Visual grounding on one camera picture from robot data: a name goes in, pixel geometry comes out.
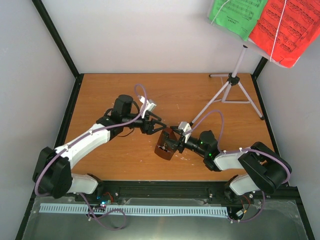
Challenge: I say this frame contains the brown wooden metronome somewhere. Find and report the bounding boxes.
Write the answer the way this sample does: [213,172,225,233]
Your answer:
[154,127,178,161]

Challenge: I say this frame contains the light blue cable duct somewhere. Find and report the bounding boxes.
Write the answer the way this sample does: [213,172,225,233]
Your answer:
[38,203,228,218]

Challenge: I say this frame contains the black aluminium frame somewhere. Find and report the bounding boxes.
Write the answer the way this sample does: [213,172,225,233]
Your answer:
[15,0,315,240]

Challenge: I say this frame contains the green sheet music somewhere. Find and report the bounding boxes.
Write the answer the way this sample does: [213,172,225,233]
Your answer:
[208,0,267,41]

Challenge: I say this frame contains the lilac music stand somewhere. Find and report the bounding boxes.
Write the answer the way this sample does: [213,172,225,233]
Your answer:
[189,45,265,126]

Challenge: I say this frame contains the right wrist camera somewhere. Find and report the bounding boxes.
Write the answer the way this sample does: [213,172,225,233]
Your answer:
[178,121,193,143]

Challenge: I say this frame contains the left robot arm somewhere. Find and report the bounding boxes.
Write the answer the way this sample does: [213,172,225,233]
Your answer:
[32,94,166,202]

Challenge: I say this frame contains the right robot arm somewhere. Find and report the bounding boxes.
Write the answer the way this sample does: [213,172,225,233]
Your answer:
[154,127,292,202]

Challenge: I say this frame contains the red sheet music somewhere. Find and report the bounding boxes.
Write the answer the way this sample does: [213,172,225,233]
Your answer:
[249,0,320,68]

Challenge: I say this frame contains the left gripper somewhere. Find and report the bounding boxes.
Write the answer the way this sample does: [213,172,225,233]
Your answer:
[123,111,167,135]

